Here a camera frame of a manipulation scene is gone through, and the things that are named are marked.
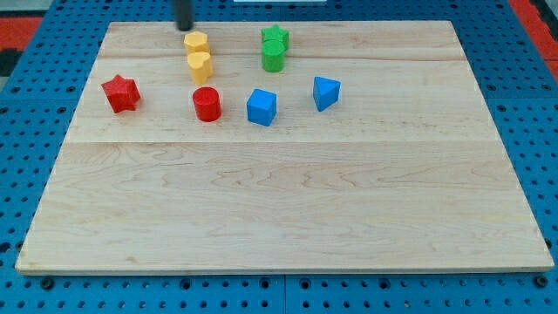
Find yellow heart block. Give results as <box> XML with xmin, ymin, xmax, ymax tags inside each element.
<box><xmin>187</xmin><ymin>51</ymin><xmax>214</xmax><ymax>85</ymax></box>

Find yellow hexagon block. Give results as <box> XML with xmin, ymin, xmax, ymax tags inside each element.
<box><xmin>183</xmin><ymin>31</ymin><xmax>210</xmax><ymax>55</ymax></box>

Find blue cube block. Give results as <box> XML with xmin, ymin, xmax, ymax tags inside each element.
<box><xmin>247</xmin><ymin>89</ymin><xmax>277</xmax><ymax>126</ymax></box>

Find blue triangle block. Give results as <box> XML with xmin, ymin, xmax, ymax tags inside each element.
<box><xmin>312</xmin><ymin>76</ymin><xmax>341</xmax><ymax>112</ymax></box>

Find red cylinder block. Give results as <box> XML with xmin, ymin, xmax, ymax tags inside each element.
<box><xmin>192</xmin><ymin>86</ymin><xmax>221</xmax><ymax>122</ymax></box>

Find green cylinder block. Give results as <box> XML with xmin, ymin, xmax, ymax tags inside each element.
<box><xmin>262</xmin><ymin>40</ymin><xmax>285</xmax><ymax>72</ymax></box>

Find green star block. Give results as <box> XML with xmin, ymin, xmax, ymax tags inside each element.
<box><xmin>261</xmin><ymin>24</ymin><xmax>289</xmax><ymax>51</ymax></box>

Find red star block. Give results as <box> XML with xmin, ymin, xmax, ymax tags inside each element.
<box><xmin>101</xmin><ymin>74</ymin><xmax>141</xmax><ymax>113</ymax></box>

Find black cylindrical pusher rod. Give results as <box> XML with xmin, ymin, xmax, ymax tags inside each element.
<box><xmin>172</xmin><ymin>0</ymin><xmax>194</xmax><ymax>31</ymax></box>

